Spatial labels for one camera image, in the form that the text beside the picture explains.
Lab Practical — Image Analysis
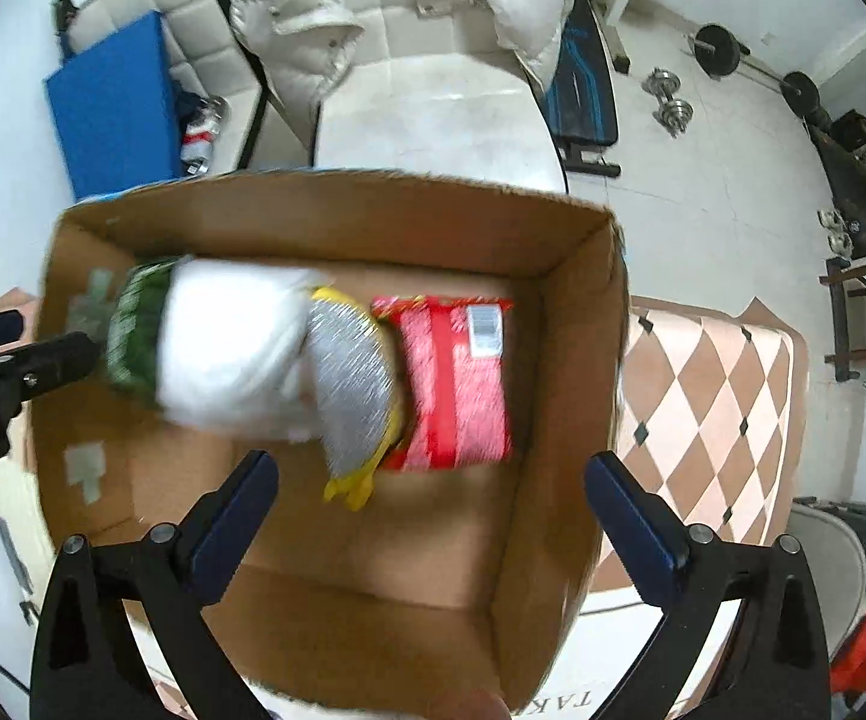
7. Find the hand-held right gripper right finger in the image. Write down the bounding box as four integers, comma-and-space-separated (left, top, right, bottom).
584, 451, 832, 720

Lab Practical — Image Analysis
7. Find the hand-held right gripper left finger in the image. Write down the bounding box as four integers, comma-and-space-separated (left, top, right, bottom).
31, 450, 281, 720

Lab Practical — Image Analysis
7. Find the brown cardboard box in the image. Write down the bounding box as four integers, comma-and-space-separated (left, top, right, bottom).
26, 168, 633, 715

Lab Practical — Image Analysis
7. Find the green and white soft packet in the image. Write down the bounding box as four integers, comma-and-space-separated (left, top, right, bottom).
101, 255, 323, 442

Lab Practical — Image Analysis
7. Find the chequered brown and white mattress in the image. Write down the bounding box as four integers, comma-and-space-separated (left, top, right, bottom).
596, 295, 810, 593

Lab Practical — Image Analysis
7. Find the silver and yellow snack packet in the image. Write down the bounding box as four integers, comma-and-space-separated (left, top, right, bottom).
304, 285, 405, 512

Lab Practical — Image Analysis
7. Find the white chair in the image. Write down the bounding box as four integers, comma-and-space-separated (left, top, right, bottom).
784, 502, 866, 662

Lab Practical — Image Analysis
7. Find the red snack packet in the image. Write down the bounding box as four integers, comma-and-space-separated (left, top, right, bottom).
368, 292, 516, 475

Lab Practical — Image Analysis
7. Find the blue foam mat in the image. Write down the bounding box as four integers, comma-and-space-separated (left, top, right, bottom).
43, 10, 185, 203

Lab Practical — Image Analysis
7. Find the red and white can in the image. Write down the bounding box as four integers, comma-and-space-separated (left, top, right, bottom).
179, 96, 228, 179

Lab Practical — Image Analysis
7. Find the white quilted sofa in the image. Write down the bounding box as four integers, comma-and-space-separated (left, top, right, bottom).
65, 0, 396, 173

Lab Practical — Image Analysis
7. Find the chrome dumbbell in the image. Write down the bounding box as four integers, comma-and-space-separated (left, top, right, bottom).
641, 67, 696, 138

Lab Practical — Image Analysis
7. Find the black and blue weight bench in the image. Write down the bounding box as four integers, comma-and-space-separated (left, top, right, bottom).
536, 0, 623, 179

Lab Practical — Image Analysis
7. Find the black barbell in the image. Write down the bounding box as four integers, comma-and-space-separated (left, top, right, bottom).
691, 24, 824, 123

